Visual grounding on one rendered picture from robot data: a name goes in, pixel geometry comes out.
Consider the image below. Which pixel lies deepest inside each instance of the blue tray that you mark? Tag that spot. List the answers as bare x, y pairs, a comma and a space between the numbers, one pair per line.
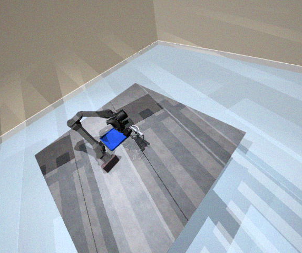
112, 139

